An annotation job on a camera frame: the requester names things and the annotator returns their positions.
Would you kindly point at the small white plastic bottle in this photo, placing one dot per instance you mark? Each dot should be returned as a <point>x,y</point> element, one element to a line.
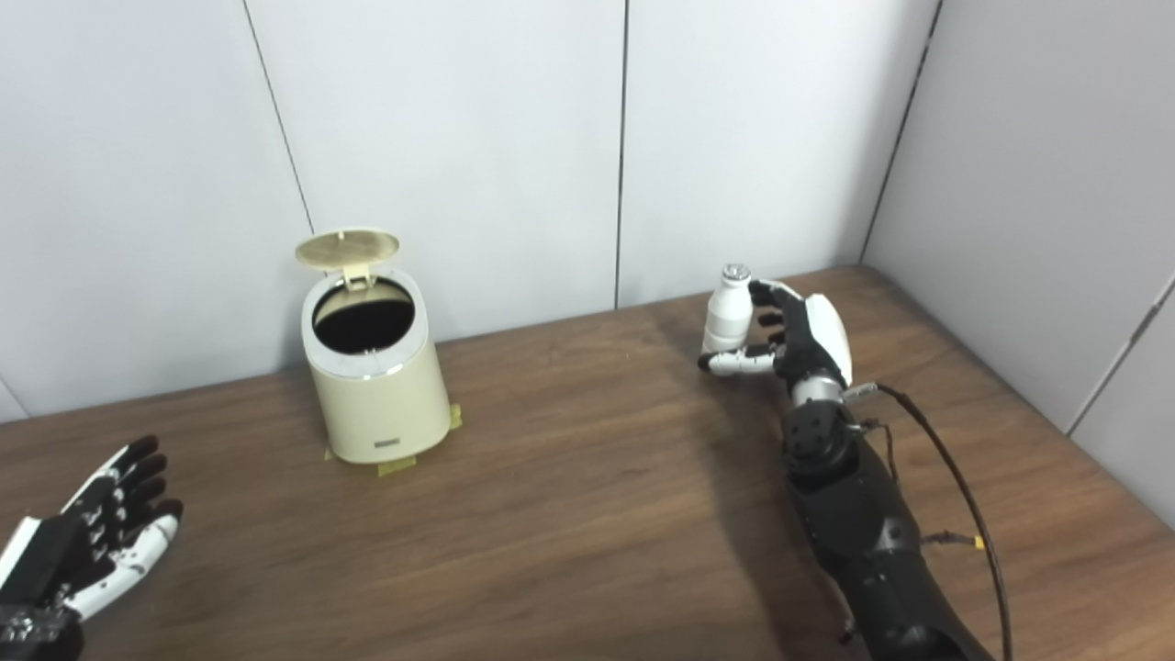
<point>727,317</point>

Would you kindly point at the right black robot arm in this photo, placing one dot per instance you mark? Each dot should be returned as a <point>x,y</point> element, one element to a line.
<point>863,532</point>

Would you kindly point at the cream-colored round bin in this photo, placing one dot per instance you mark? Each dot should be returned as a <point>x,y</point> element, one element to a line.
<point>381,408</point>

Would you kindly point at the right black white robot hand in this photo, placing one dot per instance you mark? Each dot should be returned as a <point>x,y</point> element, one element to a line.
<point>812,340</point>

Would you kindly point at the round cream bin lid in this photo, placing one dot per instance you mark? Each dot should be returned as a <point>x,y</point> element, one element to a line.
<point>347,247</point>

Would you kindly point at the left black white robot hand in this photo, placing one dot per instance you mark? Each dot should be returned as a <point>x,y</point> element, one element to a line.
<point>55,560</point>

